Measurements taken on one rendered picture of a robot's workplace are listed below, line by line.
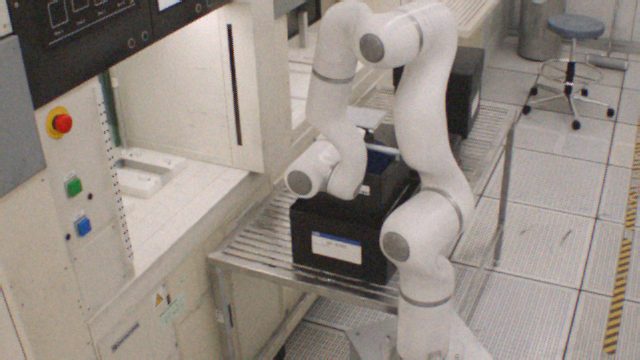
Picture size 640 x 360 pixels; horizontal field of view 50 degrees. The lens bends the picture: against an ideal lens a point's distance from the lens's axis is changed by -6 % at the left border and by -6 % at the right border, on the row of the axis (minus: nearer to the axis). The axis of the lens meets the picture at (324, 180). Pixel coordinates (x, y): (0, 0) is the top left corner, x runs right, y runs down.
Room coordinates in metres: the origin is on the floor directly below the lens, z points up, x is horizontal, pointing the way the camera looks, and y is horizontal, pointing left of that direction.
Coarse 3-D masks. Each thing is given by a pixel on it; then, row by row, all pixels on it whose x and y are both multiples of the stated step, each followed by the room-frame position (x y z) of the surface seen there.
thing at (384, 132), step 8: (376, 128) 2.18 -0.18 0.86; (384, 128) 2.18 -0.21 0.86; (392, 128) 2.18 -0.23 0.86; (376, 136) 2.12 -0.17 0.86; (384, 136) 2.12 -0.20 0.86; (392, 136) 2.12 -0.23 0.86; (448, 136) 2.11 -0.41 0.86; (456, 136) 2.11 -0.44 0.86; (392, 144) 2.06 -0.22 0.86; (456, 144) 2.05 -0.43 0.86; (456, 152) 2.04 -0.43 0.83; (456, 160) 2.05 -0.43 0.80; (408, 168) 1.90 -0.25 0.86; (408, 176) 1.89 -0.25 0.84; (416, 176) 1.88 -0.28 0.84
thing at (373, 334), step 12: (372, 324) 1.32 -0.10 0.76; (384, 324) 1.32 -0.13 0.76; (396, 324) 1.32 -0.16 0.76; (456, 324) 1.30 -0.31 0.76; (348, 336) 1.28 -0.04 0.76; (360, 336) 1.28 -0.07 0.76; (372, 336) 1.28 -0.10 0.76; (384, 336) 1.28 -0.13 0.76; (468, 336) 1.26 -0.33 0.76; (360, 348) 1.24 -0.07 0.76; (372, 348) 1.24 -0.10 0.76; (468, 348) 1.22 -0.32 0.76; (480, 348) 1.22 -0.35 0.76
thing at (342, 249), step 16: (416, 192) 1.66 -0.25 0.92; (304, 208) 1.66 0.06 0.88; (304, 224) 1.56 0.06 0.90; (320, 224) 1.54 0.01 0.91; (336, 224) 1.52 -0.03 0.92; (352, 224) 1.50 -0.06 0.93; (304, 240) 1.57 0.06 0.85; (320, 240) 1.54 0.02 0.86; (336, 240) 1.52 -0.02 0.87; (352, 240) 1.50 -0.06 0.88; (368, 240) 1.48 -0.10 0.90; (304, 256) 1.57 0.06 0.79; (320, 256) 1.55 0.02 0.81; (336, 256) 1.52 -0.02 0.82; (352, 256) 1.50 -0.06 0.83; (368, 256) 1.48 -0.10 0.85; (384, 256) 1.47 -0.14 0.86; (336, 272) 1.53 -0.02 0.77; (352, 272) 1.50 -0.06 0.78; (368, 272) 1.48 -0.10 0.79; (384, 272) 1.47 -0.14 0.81
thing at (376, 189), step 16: (352, 112) 1.68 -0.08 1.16; (368, 112) 1.67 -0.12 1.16; (384, 112) 1.67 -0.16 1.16; (368, 128) 1.59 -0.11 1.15; (368, 144) 1.64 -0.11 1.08; (400, 160) 1.59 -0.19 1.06; (368, 176) 1.53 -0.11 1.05; (384, 176) 1.51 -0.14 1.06; (400, 176) 1.63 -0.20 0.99; (320, 192) 1.59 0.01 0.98; (368, 192) 1.53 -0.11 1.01; (384, 192) 1.53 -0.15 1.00; (400, 192) 1.64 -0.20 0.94; (320, 208) 1.59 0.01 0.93; (336, 208) 1.57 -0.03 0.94; (352, 208) 1.55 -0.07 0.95; (368, 208) 1.53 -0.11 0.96; (384, 208) 1.53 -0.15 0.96; (368, 224) 1.53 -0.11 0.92
